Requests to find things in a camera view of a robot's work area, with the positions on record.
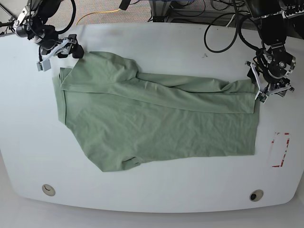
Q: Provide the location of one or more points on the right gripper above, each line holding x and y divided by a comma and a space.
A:
46, 37

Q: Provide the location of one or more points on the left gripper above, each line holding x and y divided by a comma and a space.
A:
275, 64

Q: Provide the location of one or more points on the green T-shirt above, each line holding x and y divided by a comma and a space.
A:
122, 117

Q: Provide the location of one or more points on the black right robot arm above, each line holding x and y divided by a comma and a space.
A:
38, 12

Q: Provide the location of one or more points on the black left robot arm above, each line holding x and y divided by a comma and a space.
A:
269, 22

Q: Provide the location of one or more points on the red tape rectangle marker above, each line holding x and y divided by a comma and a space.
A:
279, 148

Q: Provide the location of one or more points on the white power strip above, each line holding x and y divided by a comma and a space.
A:
292, 12

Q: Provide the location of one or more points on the right table grommet hole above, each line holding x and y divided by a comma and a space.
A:
256, 195

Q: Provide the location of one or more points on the table grommet hole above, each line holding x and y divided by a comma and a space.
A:
48, 190
256, 195

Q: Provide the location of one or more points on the left table grommet hole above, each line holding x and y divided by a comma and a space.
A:
48, 190

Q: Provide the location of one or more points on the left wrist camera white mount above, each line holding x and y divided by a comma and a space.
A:
263, 92

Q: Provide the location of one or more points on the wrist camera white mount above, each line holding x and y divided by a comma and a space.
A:
44, 64
263, 92

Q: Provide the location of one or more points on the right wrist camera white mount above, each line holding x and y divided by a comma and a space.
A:
44, 64

